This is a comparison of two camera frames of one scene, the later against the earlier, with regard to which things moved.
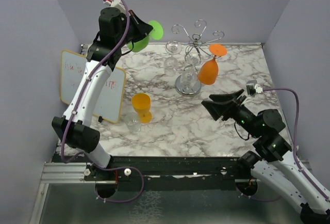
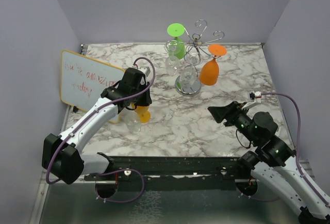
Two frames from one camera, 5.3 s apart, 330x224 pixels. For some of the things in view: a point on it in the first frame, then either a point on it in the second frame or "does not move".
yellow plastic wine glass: x=141 y=103 does not move
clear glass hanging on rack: x=170 y=63 does not move
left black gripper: x=142 y=28 to x=147 y=100
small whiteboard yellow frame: x=109 y=107 does not move
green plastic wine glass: x=156 y=33 to x=176 y=46
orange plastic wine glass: x=208 y=72 does not move
